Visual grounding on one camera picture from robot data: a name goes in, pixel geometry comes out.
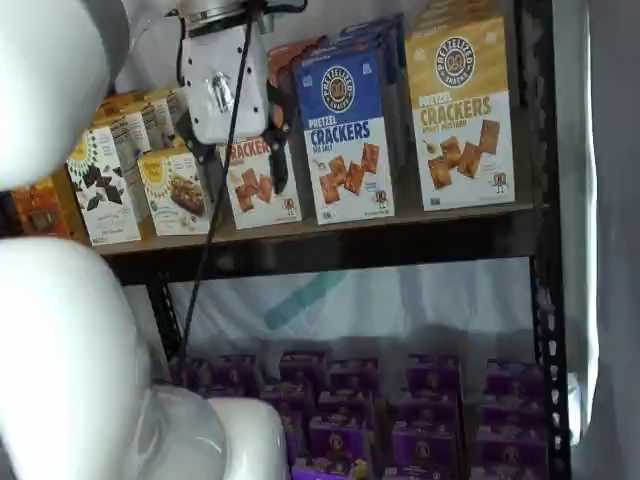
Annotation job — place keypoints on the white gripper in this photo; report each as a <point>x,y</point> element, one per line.
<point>215,60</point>

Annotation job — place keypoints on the yellow white pretzel crackers box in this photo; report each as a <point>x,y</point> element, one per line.
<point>460,125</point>
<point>450,12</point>

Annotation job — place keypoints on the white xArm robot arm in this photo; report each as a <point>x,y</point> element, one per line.
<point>50,75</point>

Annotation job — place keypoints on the orange white pretzel crackers box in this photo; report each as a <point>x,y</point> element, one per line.
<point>260,200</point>

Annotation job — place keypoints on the Simple Mills almond bar box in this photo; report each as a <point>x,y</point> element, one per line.
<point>172,200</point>

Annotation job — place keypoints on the Simple Mills sweet thins box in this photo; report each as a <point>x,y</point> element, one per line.
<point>105,195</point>
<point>176,107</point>
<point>131,137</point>
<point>155,122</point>

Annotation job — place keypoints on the blue white pretzel crackers box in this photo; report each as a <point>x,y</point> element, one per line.
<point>372,25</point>
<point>345,150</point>
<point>391,110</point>

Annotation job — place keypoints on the black metal shelf rack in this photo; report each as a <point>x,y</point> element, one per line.
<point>350,250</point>

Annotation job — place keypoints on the wooden shelf board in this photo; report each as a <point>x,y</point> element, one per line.
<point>410,222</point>

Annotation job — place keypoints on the amber yellow snack box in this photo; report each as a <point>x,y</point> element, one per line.
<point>72,215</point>

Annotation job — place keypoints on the rust orange snack box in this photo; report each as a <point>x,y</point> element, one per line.
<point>40,210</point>

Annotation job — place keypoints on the purple and teal Annie's box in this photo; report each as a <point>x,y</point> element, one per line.
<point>510,472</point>

